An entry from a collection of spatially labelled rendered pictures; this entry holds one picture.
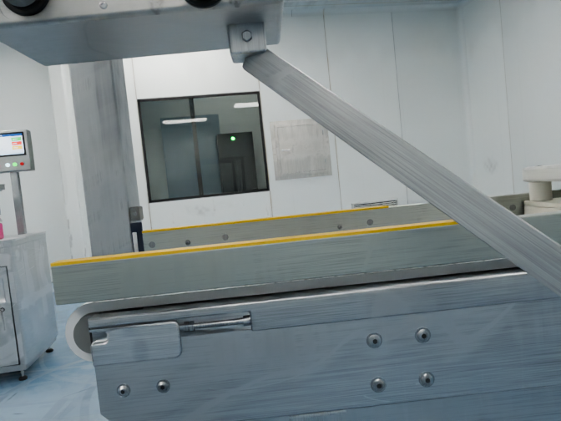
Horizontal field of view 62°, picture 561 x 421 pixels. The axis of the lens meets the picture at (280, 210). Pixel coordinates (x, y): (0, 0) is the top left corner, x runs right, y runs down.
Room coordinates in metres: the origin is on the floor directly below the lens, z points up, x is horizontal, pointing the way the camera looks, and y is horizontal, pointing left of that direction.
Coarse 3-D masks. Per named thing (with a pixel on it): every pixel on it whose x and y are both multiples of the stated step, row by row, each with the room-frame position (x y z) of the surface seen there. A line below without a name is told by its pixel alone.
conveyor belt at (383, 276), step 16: (368, 272) 0.39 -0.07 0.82; (384, 272) 0.39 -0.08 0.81; (400, 272) 0.39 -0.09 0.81; (416, 272) 0.39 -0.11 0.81; (432, 272) 0.39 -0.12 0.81; (448, 272) 0.39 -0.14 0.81; (224, 288) 0.39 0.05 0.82; (240, 288) 0.39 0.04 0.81; (256, 288) 0.39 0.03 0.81; (272, 288) 0.39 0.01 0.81; (288, 288) 0.39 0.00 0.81; (304, 288) 0.39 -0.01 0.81; (96, 304) 0.39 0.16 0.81; (112, 304) 0.39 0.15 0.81; (128, 304) 0.39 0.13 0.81; (144, 304) 0.39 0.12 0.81; (160, 304) 0.39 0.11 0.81; (80, 352) 0.39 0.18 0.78
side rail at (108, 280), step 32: (544, 224) 0.38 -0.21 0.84; (160, 256) 0.37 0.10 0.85; (192, 256) 0.37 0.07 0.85; (224, 256) 0.37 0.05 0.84; (256, 256) 0.37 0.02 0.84; (288, 256) 0.37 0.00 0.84; (320, 256) 0.37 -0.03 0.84; (352, 256) 0.37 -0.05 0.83; (384, 256) 0.37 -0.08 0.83; (416, 256) 0.37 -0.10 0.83; (448, 256) 0.38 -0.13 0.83; (480, 256) 0.38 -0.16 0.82; (64, 288) 0.37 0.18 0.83; (96, 288) 0.37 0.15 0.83; (128, 288) 0.37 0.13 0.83; (160, 288) 0.37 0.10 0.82; (192, 288) 0.37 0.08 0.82
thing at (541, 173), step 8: (528, 168) 0.63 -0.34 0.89; (536, 168) 0.61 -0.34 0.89; (544, 168) 0.59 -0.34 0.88; (552, 168) 0.58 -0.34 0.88; (560, 168) 0.56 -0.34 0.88; (528, 176) 0.63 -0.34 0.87; (536, 176) 0.61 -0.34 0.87; (544, 176) 0.59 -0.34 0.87; (552, 176) 0.58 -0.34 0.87; (560, 176) 0.56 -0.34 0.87
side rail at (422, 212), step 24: (528, 192) 0.66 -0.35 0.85; (552, 192) 0.65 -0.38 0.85; (312, 216) 0.64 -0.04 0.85; (336, 216) 0.65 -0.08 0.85; (360, 216) 0.65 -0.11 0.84; (384, 216) 0.65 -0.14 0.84; (408, 216) 0.65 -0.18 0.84; (432, 216) 0.65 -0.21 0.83; (144, 240) 0.64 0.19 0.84; (168, 240) 0.64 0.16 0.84; (192, 240) 0.64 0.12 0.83; (216, 240) 0.64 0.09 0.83; (240, 240) 0.64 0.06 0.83
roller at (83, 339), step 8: (96, 312) 0.39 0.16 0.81; (104, 312) 0.39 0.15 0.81; (80, 320) 0.38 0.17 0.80; (80, 328) 0.38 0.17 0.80; (88, 328) 0.38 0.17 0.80; (80, 336) 0.38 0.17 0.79; (88, 336) 0.38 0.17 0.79; (80, 344) 0.38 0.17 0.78; (88, 344) 0.38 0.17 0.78; (88, 352) 0.38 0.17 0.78
